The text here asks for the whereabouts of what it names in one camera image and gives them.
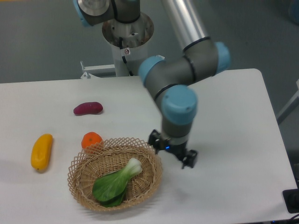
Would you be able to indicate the woven wicker basket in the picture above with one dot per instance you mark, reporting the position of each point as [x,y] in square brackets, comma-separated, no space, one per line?
[107,157]

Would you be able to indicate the purple sweet potato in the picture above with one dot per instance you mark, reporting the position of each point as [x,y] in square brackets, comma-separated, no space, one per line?
[88,108]

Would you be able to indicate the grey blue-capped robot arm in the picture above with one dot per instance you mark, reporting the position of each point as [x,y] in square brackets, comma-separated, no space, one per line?
[168,82]

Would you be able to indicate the green bok choy vegetable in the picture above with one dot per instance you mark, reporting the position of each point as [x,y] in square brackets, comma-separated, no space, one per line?
[109,190]

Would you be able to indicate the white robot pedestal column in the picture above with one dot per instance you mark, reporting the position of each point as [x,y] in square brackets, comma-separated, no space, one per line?
[129,43]

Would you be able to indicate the orange tangerine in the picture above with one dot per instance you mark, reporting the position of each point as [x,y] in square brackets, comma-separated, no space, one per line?
[90,138]

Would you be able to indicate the white table leg frame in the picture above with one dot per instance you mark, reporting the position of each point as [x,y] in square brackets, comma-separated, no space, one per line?
[289,107]

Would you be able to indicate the black device at table edge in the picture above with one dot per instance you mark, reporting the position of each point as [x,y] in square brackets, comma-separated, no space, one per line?
[291,198]

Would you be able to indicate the white metal base frame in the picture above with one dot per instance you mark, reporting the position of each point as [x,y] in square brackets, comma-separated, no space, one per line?
[97,71]

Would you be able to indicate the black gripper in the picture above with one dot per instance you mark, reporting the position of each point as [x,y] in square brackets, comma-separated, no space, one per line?
[175,146]

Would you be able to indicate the yellow mango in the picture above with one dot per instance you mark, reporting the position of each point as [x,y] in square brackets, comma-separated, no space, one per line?
[41,152]

